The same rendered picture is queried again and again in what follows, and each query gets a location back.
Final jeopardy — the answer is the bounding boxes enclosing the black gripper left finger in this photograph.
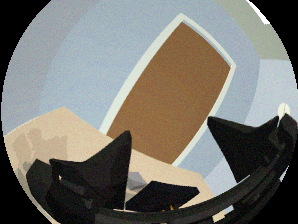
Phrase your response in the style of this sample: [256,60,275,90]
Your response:
[49,131,133,210]

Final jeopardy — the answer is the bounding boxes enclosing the dark grey block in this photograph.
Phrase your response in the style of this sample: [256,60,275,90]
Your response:
[126,172,146,190]

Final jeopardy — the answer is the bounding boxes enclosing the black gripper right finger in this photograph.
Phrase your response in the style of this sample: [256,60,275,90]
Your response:
[208,116,279,184]

